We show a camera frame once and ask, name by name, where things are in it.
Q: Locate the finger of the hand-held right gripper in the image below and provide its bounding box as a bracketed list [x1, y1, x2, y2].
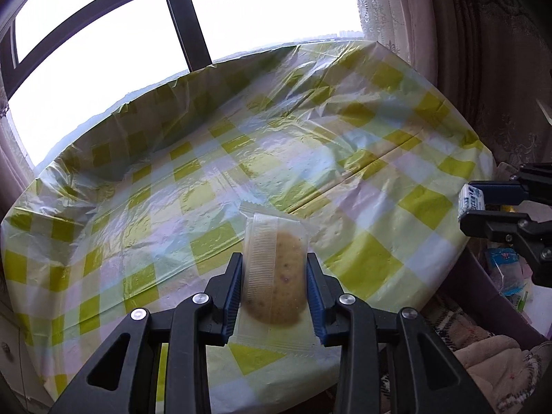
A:
[459, 209, 531, 242]
[468, 180, 524, 204]

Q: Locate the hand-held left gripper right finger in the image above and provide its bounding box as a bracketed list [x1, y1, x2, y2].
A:
[306, 252, 494, 414]

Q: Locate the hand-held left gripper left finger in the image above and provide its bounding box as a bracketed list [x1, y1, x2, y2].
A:
[52, 252, 244, 414]

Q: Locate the white blue snack packet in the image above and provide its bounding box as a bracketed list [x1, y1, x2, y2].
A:
[456, 183, 486, 220]

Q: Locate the clear cookie packet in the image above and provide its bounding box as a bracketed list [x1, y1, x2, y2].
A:
[228, 202, 317, 352]

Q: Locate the purple box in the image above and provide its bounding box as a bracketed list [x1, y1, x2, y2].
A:
[435, 246, 552, 354]

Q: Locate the plaid cloth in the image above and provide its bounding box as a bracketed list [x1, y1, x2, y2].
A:
[379, 293, 492, 414]

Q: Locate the green checked plastic tablecloth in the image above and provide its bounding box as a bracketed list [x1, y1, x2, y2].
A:
[0, 41, 496, 406]

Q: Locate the pink embroidered curtain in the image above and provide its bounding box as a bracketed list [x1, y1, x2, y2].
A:
[0, 90, 39, 208]
[414, 0, 552, 173]

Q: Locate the pink fleece garment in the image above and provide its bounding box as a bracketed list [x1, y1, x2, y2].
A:
[453, 334, 552, 414]

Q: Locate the sheer lace curtain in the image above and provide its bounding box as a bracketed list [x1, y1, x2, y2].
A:
[347, 0, 436, 78]

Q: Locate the pale cabinet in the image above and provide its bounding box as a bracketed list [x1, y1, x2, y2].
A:
[0, 297, 57, 406]

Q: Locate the window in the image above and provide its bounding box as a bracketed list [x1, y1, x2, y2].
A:
[0, 0, 367, 169]

